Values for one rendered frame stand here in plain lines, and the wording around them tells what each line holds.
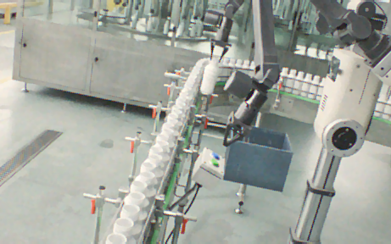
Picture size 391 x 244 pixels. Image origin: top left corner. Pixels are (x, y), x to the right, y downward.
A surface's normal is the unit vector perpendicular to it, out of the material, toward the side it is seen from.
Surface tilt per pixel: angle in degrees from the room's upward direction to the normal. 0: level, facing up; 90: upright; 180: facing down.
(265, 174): 90
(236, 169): 90
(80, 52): 90
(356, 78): 90
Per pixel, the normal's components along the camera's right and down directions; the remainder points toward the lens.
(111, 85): -0.06, 0.28
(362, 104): -0.12, 0.47
